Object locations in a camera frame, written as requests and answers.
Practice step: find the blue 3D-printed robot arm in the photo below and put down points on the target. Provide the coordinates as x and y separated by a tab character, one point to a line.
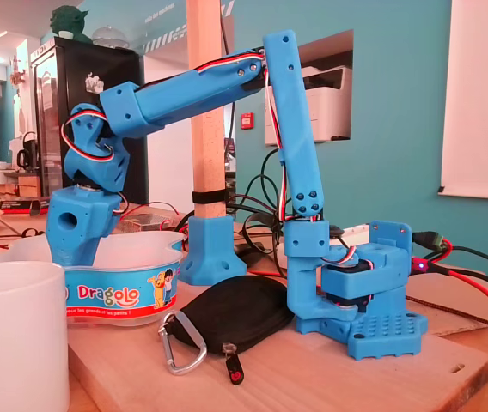
295	129

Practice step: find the clear plastic Dragolo candy bowl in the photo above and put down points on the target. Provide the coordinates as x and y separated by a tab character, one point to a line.
111	296

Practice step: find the red black flat box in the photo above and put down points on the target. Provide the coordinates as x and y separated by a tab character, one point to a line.
16	205

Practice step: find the clear-covered power supply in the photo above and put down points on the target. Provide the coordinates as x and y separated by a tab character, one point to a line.
149	223

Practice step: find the wooden drawer unit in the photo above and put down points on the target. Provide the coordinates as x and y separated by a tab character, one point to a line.
20	184

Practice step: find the black electric kettle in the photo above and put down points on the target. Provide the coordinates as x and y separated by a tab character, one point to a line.
27	156

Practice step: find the white ceramic mug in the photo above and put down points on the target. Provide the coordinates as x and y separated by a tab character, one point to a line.
12	343

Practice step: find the white fridge magnet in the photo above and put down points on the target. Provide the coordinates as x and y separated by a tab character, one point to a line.
94	82

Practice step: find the silver carabiner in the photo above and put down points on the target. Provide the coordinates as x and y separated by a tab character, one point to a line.
176	371

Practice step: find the black glass-door fridge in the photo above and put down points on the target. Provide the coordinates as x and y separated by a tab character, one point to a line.
81	60

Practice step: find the black zip pouch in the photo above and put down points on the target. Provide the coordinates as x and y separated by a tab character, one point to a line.
244	309

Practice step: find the glass dome cover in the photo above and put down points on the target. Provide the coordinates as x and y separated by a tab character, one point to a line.
111	38

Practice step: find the black zipper pull red heart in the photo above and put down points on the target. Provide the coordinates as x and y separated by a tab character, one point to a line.
235	373

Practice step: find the red fire alarm box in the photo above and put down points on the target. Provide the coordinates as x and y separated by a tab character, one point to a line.
247	120

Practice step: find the green Yoda figure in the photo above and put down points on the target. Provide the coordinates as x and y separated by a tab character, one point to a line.
70	23

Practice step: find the large light wooden board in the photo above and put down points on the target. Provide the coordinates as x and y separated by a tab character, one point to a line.
312	377

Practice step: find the white office printer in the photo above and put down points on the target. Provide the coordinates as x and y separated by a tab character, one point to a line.
334	107

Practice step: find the red motor controller board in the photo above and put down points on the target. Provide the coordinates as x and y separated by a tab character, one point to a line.
420	265

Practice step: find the green power connector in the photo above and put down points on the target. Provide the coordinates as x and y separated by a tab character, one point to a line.
428	239

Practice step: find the white projection board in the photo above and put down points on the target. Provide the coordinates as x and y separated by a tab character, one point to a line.
484	107

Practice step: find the blue printed post foot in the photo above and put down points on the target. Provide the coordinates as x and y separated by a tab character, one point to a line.
209	253

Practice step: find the wooden square post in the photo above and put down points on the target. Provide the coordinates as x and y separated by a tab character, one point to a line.
207	150

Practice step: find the small wall ornament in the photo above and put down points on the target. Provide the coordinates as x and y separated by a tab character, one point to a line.
17	73

